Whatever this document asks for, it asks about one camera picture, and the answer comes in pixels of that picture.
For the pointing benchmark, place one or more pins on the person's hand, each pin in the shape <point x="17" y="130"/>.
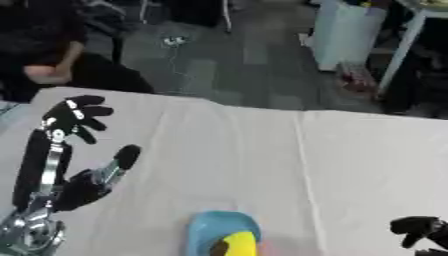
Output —
<point x="45" y="74"/>

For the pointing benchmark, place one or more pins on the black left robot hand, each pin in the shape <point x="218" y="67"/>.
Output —
<point x="38" y="166"/>

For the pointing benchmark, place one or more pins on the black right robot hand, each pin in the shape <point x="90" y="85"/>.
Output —
<point x="423" y="225"/>

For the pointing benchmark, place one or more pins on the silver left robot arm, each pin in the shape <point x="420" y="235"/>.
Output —
<point x="26" y="230"/>

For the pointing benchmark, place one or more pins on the person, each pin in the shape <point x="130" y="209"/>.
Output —
<point x="35" y="30"/>

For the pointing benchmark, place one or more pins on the chair with white legs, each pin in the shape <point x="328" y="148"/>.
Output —
<point x="186" y="11"/>

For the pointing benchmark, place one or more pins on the white table leg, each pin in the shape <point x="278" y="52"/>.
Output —
<point x="402" y="50"/>

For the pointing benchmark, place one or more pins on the yellow toy banana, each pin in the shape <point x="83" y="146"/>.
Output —
<point x="240" y="243"/>

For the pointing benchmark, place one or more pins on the blue plastic bowl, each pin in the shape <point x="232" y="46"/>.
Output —
<point x="216" y="223"/>

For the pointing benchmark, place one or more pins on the white cabinet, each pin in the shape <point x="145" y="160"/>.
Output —
<point x="344" y="33"/>

